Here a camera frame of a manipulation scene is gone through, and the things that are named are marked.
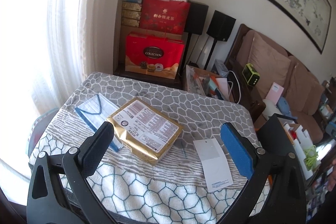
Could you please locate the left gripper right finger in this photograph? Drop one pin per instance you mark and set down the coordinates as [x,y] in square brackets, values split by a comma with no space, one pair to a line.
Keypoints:
[250,164]

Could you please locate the red ribbon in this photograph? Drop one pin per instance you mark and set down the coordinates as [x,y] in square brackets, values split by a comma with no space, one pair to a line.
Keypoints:
[293,134]

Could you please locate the left black speaker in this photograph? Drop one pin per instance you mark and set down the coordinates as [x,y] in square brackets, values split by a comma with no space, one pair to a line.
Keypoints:
[196,18]

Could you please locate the green black lantern device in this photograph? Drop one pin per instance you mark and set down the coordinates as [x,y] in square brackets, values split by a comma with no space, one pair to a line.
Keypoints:
[250,75]

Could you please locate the brown sofa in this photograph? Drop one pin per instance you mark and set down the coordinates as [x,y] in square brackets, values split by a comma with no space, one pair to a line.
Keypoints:
[275,64]

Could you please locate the blue face mask pack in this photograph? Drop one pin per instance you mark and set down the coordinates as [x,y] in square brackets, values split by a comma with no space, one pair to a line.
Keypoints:
[95,110]

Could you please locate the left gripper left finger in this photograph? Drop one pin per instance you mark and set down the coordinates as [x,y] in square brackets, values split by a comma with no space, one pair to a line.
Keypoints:
[82,164]

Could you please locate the white cardboard box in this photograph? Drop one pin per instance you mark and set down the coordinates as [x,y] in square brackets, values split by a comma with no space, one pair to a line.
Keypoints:
[304,149]

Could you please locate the grey patterned blanket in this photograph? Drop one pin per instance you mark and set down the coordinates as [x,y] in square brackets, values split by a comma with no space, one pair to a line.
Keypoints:
[167,169]

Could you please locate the blue plush toy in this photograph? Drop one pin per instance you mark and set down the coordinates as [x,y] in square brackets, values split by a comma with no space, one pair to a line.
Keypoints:
[284,108]

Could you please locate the red collection gift box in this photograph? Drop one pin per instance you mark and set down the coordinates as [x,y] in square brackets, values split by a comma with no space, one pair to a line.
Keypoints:
[152,55]

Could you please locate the white paper card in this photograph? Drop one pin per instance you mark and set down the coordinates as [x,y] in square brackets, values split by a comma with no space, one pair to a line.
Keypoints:
[214,163]

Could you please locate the pink booklet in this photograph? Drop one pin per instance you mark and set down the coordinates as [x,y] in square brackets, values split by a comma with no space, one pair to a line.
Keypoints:
[274,93]

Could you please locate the cream curtain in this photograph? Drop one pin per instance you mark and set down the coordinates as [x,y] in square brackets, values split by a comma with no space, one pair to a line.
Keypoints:
[71,40]

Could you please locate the tan paper package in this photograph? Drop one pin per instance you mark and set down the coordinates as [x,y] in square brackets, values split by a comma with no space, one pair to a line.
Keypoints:
[145,131]

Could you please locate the white helmet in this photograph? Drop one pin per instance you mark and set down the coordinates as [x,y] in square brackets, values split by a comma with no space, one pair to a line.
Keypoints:
[270,109]

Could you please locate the red tea gift bag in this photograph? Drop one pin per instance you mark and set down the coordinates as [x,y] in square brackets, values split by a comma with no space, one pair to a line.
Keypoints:
[164,16]

